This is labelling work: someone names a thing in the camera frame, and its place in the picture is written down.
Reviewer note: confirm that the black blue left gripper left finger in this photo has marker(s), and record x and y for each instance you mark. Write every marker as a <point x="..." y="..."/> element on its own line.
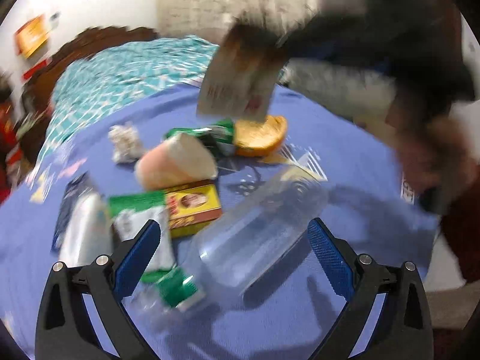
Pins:
<point x="64" y="329"/>

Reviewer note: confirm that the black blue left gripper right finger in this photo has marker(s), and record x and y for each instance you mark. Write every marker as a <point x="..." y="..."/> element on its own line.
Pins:
<point x="403" y="329"/>

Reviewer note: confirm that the dark blue milk carton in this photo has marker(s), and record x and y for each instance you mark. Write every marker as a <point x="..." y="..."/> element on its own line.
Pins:
<point x="83" y="229"/>

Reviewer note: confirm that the green white snack wrapper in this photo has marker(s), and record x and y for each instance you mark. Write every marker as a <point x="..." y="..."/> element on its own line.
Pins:
<point x="130" y="212"/>

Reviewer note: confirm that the yellow red medicine box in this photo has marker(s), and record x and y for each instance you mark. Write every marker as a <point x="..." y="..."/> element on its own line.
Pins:
<point x="192" y="207"/>

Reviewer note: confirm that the clear plastic bottle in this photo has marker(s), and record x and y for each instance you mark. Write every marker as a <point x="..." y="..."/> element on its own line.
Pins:
<point x="233" y="252"/>

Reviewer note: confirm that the white tissue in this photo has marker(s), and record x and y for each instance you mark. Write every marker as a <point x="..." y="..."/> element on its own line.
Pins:
<point x="128" y="147"/>

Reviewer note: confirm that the pink white cylindrical bottle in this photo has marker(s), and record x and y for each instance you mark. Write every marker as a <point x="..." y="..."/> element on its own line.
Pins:
<point x="179" y="160"/>

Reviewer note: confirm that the orange peel half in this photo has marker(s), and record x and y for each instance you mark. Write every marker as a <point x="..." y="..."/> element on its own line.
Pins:
<point x="253" y="139"/>

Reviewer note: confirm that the green foil wrapper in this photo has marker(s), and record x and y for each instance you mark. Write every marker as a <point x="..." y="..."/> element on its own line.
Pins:
<point x="218" y="138"/>

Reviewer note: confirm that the white printed paper carton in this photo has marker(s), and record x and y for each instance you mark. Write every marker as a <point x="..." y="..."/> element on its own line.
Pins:
<point x="242" y="75"/>

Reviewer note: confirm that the dark red sleeve forearm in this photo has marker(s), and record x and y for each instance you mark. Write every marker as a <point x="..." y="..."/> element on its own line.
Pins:
<point x="406" y="40"/>

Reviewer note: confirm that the person's right hand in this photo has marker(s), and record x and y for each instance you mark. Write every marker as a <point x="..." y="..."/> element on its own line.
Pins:
<point x="436" y="156"/>

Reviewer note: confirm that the blue patterned bed sheet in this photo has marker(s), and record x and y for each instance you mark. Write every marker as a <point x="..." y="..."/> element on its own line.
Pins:
<point x="287" y="313"/>

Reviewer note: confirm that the dark carved wooden headboard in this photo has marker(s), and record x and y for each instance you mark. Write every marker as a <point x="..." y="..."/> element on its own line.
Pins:
<point x="38" y="89"/>

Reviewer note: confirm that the teal white patterned quilt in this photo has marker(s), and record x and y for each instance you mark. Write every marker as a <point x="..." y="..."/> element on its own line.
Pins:
<point x="91" y="89"/>

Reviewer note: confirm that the red yellow wall calendar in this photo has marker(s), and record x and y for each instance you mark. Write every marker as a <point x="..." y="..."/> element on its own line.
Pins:
<point x="31" y="36"/>

